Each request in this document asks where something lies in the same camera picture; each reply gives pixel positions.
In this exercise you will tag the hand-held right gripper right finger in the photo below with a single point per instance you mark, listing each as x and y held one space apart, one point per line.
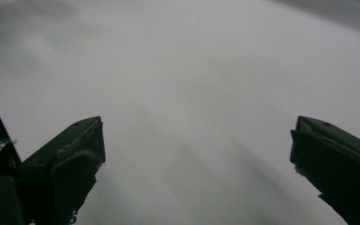
340 162

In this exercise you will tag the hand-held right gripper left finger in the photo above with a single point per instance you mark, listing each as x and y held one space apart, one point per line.
65 168

